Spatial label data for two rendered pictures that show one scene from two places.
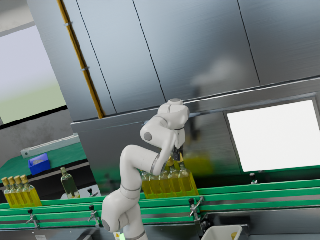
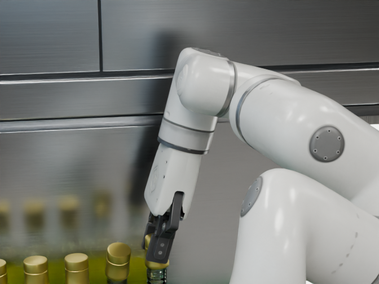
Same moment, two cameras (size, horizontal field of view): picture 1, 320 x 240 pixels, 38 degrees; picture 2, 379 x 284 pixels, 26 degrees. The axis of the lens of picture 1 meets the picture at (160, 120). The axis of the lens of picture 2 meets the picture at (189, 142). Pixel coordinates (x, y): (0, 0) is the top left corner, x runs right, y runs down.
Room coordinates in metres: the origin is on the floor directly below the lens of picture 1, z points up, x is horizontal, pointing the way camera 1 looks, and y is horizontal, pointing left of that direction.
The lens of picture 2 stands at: (1.31, 0.68, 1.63)
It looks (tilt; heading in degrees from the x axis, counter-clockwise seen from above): 15 degrees down; 318
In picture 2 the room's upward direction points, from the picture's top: straight up
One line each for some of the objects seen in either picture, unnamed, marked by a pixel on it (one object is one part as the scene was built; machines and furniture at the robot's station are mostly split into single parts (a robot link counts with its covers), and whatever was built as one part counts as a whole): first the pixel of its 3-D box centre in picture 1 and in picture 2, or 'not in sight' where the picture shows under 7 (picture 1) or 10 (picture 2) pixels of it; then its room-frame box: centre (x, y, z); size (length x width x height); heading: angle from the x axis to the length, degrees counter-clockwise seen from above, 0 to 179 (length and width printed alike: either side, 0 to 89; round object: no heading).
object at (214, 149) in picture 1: (229, 143); (276, 216); (2.15, -0.29, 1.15); 0.90 x 0.03 x 0.34; 58
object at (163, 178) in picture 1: (169, 190); not in sight; (2.22, 0.07, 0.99); 0.06 x 0.06 x 0.21; 58
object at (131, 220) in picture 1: (127, 219); not in sight; (1.85, 0.27, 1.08); 0.13 x 0.10 x 0.16; 125
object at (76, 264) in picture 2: not in sight; (76, 271); (2.22, 0.07, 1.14); 0.04 x 0.04 x 0.04
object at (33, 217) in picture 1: (31, 221); not in sight; (2.52, 0.89, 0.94); 0.07 x 0.04 x 0.13; 148
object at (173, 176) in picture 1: (179, 189); not in sight; (2.19, 0.02, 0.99); 0.06 x 0.06 x 0.21; 58
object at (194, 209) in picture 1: (196, 208); not in sight; (2.01, -0.03, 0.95); 0.17 x 0.03 x 0.12; 148
